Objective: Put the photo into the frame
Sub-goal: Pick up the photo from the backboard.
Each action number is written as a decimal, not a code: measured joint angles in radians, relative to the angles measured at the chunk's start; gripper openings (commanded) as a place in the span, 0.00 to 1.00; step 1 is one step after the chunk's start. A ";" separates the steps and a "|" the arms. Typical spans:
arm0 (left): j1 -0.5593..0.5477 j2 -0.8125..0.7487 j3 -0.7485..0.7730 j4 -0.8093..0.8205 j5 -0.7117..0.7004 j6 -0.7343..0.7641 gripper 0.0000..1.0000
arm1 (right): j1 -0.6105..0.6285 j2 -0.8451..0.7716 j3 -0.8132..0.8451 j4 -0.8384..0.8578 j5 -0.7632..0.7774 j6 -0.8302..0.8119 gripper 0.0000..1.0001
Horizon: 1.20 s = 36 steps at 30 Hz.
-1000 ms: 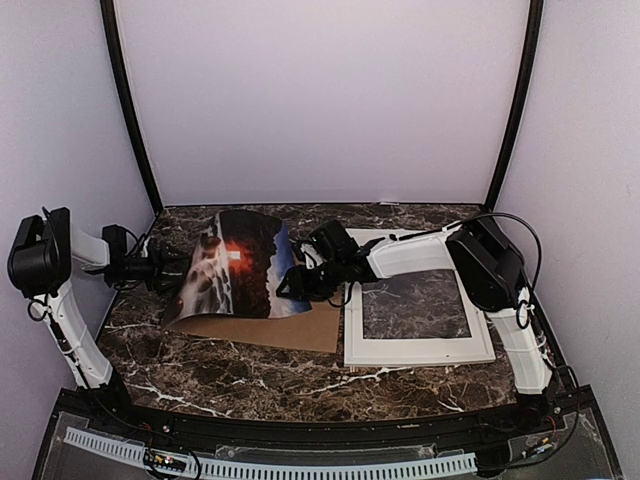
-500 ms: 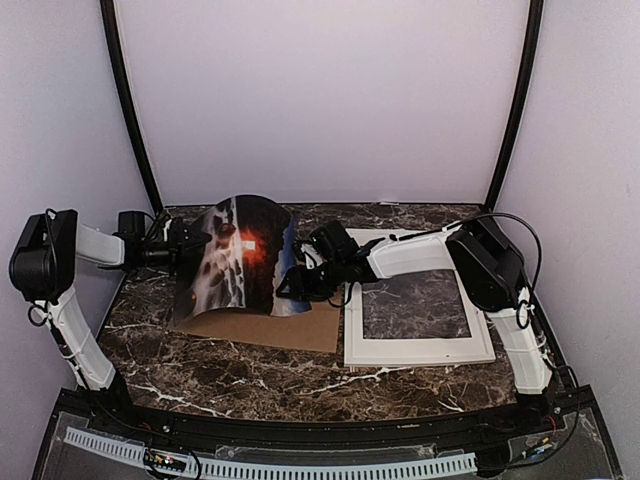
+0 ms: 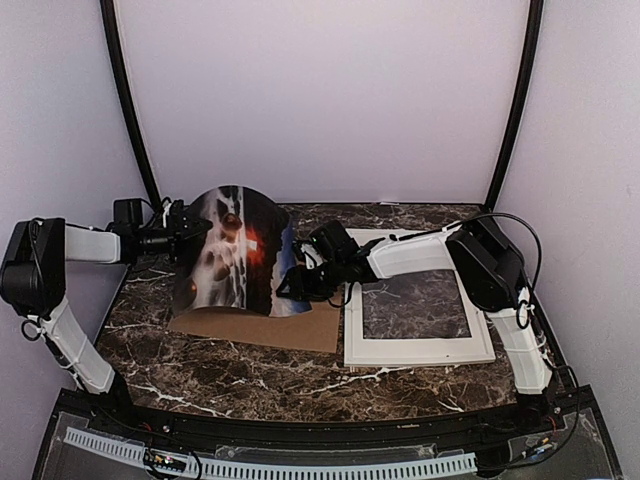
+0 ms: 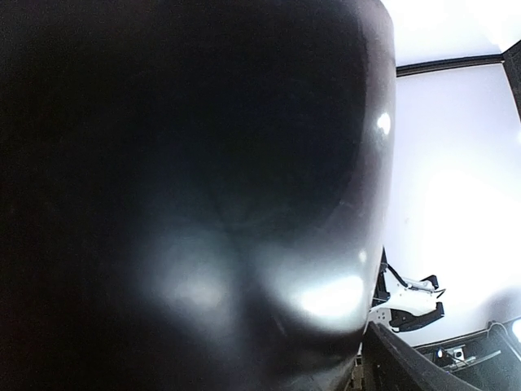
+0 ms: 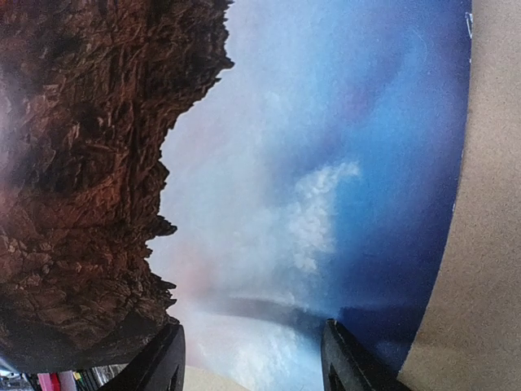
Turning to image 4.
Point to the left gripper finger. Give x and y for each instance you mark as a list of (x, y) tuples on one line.
[(391, 364)]

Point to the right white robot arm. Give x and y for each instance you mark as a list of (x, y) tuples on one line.
[(405, 305)]

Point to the landscape photo print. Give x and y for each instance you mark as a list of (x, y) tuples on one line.
[(193, 193)]

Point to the right black corner post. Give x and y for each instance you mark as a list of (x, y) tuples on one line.
[(447, 64)]

